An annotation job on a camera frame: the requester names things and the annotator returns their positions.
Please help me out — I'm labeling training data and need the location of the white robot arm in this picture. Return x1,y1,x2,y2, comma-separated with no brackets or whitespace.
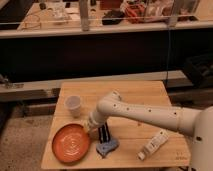
86,91,213,171

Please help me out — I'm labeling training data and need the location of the orange ceramic bowl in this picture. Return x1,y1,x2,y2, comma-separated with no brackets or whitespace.
52,124,90,164

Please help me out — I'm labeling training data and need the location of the black bag on counter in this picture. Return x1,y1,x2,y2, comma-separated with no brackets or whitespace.
102,10,124,25

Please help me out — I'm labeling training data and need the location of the translucent plastic cup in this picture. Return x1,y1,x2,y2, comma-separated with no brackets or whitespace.
64,96,81,118

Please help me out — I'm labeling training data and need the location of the tan pointed end tool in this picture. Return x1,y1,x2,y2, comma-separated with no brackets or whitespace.
84,123,92,133

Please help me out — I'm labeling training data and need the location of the dark crate at right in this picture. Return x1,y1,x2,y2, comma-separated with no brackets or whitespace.
182,53,213,88

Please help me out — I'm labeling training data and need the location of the grey metal post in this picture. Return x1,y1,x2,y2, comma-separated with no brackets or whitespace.
79,0,90,31

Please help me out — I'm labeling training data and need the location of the red orange item on counter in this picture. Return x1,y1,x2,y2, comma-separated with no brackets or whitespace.
125,4,145,24

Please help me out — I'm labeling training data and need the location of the white tube bottle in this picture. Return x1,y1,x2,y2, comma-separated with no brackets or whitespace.
138,129,169,160

